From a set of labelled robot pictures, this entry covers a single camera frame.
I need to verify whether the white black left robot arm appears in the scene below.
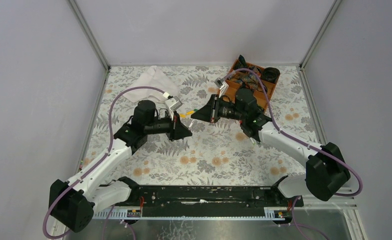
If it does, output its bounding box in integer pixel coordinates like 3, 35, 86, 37
47, 97, 192, 233

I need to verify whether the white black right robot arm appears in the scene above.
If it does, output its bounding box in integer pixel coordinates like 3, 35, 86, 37
191, 88, 350, 201

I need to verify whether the wooden compartment tray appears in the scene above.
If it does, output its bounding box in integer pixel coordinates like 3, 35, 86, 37
218, 55, 280, 111

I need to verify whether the patterned fabric strip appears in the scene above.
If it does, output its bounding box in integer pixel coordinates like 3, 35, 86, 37
229, 66, 264, 91

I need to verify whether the white crumpled cloth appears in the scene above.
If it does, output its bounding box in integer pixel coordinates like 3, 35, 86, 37
123, 65, 179, 103

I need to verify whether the dark folded fabric back left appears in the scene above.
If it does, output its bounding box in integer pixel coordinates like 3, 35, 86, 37
236, 55, 248, 69

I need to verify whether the dark rolled fabric back right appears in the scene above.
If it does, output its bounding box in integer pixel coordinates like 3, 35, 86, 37
261, 67, 280, 84

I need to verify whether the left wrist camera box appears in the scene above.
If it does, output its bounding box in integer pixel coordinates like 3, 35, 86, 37
164, 95, 182, 120

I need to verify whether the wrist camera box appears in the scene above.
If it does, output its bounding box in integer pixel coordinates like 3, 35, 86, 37
214, 78, 229, 98
164, 95, 182, 120

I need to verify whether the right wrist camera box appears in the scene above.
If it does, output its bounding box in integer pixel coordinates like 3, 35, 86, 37
214, 78, 229, 98

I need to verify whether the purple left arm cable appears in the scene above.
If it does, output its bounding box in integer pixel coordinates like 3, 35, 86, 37
42, 86, 170, 240

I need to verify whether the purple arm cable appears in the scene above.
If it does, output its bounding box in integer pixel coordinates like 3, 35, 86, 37
214, 68, 363, 240
42, 86, 170, 240

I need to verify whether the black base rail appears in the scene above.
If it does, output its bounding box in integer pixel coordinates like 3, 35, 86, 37
117, 185, 295, 219

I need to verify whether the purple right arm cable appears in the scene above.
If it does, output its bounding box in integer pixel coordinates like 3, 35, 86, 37
214, 68, 363, 240

